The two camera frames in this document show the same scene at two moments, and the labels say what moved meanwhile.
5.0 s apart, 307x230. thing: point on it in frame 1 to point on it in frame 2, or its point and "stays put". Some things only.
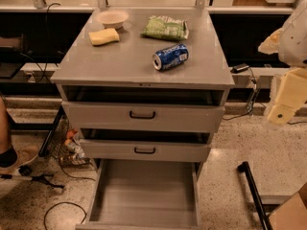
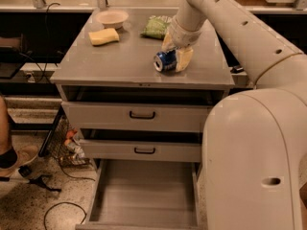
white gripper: x=295 y=42 to x=182 y=35
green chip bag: x=164 y=27 stays put
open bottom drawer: x=144 y=195 stays put
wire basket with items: x=67 y=148 stays put
